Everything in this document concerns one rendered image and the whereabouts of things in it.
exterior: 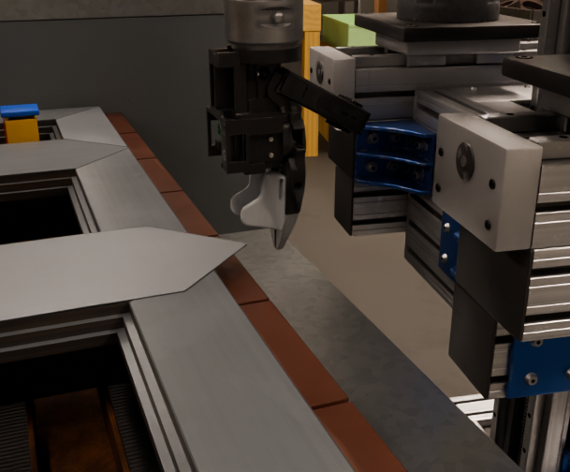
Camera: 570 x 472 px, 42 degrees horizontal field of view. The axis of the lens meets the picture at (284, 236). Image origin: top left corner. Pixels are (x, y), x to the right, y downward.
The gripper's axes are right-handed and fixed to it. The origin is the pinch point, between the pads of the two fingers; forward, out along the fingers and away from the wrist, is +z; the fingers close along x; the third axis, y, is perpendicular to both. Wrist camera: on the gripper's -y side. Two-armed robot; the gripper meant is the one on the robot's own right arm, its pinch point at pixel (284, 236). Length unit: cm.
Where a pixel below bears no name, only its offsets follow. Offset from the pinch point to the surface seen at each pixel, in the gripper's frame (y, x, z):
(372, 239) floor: -109, -185, 85
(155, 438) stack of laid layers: 19.3, 26.0, 2.8
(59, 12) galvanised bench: 14, -82, -17
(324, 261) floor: -81, -171, 85
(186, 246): 10.2, -1.9, 0.5
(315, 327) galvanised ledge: -7.9, -9.4, 17.3
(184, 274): 12.1, 5.0, 0.5
